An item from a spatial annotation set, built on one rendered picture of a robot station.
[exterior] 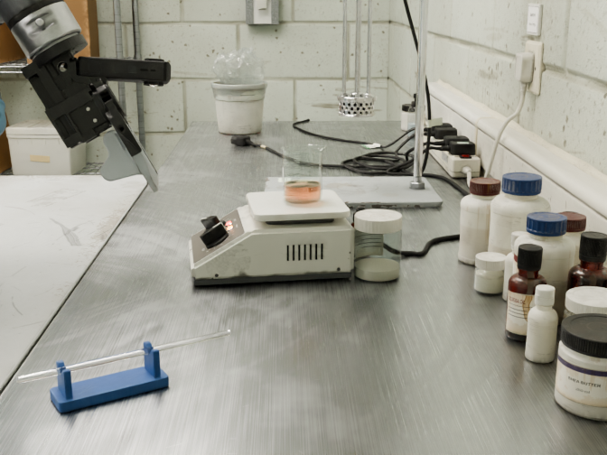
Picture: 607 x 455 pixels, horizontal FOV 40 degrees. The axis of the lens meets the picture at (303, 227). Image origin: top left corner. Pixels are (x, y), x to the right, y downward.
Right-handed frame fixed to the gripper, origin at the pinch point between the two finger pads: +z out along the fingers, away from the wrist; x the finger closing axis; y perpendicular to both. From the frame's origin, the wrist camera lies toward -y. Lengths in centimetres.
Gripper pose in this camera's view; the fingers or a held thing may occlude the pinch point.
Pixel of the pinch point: (155, 179)
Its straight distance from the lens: 108.7
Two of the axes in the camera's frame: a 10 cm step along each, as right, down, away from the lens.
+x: 1.6, 1.0, -9.8
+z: 4.9, 8.5, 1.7
